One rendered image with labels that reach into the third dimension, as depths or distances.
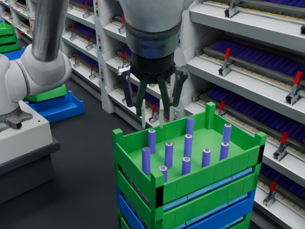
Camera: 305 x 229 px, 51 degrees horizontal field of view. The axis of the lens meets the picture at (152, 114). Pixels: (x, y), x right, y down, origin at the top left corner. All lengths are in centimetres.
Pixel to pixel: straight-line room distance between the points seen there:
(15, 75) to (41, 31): 23
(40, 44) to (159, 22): 83
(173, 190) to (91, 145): 111
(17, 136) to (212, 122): 77
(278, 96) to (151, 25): 63
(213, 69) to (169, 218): 64
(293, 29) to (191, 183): 52
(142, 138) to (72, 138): 104
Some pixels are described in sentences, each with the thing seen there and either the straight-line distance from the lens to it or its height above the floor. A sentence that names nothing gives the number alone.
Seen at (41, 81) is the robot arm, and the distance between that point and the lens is 136.
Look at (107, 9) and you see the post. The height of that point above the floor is 62.
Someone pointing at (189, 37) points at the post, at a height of 63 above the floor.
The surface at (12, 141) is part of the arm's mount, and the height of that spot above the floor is 28.
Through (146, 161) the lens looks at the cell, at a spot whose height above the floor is 52.
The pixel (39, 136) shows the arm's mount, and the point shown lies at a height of 25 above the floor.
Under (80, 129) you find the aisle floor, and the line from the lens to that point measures 188.
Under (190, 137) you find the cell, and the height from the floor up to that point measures 55.
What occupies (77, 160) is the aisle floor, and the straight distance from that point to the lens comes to 164.
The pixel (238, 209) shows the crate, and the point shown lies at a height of 35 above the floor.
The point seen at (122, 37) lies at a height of 53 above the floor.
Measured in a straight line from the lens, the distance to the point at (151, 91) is 153.
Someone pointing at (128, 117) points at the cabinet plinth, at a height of 4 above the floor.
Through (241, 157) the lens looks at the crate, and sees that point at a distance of 75.
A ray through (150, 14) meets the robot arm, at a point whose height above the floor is 86.
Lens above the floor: 95
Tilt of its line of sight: 28 degrees down
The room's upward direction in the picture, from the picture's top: straight up
